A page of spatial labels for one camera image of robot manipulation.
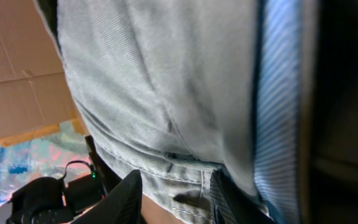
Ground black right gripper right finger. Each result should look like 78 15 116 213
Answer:
211 170 274 224

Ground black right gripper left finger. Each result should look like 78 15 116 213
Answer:
72 170 142 224

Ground khaki green shorts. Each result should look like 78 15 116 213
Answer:
32 0 319 224

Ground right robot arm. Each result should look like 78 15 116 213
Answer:
4 136 272 223

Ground brown cardboard box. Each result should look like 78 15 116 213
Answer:
0 0 77 139

